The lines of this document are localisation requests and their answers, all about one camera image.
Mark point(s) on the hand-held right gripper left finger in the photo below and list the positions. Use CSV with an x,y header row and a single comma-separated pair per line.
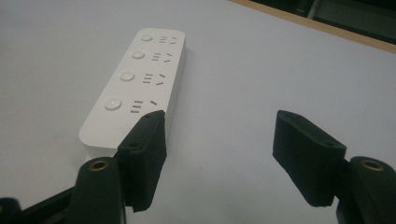
x,y
141,161

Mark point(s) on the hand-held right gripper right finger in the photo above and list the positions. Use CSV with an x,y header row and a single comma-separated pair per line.
x,y
306,158

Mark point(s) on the white power strip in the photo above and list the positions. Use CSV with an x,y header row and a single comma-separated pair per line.
x,y
137,84

